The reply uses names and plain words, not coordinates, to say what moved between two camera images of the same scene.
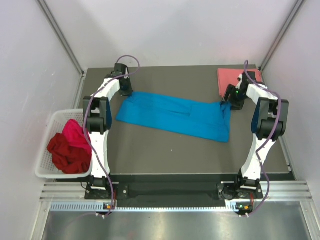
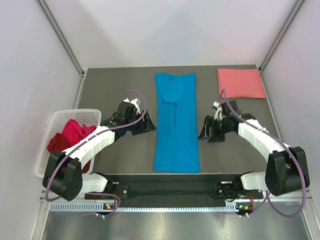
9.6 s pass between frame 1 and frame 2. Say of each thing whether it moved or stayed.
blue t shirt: moved
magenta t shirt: stayed
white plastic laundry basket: stayed
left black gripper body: moved
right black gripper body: moved
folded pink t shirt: stayed
